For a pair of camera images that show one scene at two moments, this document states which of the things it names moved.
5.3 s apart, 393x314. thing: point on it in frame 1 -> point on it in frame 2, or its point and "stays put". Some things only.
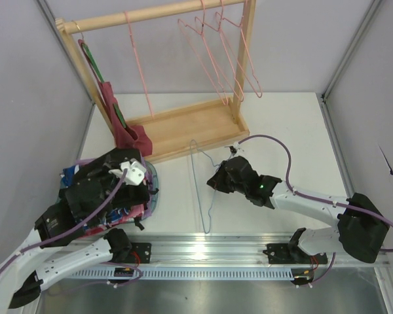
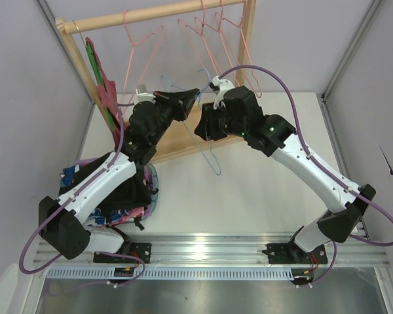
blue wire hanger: [196, 186] -> [209, 78]
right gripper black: [223, 176] -> [211, 121]
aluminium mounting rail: [225, 248] stays put
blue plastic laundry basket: [101, 192] stays put
